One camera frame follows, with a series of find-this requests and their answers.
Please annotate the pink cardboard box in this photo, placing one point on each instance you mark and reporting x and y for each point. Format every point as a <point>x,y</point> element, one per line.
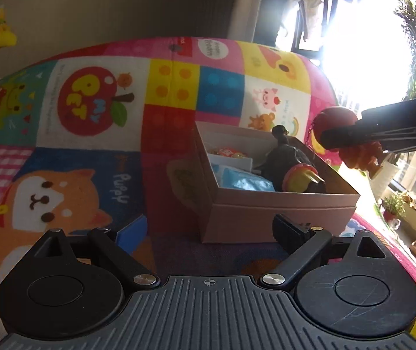
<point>237,218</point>

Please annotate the red and orange toy figure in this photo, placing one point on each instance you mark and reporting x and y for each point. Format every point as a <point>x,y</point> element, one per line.
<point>335,116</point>

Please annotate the yellow pudding toy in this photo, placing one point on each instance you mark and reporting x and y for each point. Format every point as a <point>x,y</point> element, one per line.
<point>297,180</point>

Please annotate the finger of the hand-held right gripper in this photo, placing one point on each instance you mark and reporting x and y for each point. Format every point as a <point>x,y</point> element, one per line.
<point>405,113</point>
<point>343,136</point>

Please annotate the white flower pot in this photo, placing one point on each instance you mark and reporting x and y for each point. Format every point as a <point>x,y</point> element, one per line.
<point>385,175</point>

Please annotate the colourful cartoon play mat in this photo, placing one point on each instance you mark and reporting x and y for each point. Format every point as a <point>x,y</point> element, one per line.
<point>84,153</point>

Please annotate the blue tissue pack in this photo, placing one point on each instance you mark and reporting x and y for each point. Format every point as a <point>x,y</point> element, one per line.
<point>244,182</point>

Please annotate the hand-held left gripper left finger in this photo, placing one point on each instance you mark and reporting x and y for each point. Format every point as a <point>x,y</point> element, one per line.
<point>133,231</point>

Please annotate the small potted plant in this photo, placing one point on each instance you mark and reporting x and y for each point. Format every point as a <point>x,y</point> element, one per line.
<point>394,206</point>

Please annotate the black plush toy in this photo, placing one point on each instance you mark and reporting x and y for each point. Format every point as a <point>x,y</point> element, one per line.
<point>284,156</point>

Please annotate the white battery charger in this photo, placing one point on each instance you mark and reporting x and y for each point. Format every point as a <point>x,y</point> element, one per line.
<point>242,162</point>

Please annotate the yellow green plush toy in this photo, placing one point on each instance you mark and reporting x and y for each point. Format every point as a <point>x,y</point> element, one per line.
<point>3,36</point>

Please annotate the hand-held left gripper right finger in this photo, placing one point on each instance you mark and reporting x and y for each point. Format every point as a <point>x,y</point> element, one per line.
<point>290,231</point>

